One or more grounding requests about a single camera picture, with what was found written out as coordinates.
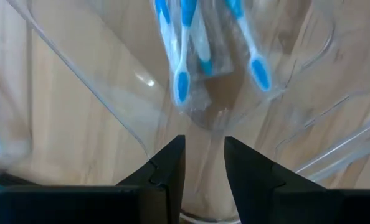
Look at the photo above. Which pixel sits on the clear plastic bin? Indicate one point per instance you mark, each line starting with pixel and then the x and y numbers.
pixel 110 46

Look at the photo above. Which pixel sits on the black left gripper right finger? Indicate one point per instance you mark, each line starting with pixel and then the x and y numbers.
pixel 297 205

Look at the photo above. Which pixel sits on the blue toothbrush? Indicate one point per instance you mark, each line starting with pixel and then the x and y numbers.
pixel 259 73
pixel 182 85
pixel 164 18
pixel 206 66

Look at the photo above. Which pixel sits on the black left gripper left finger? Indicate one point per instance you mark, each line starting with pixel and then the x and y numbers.
pixel 63 205

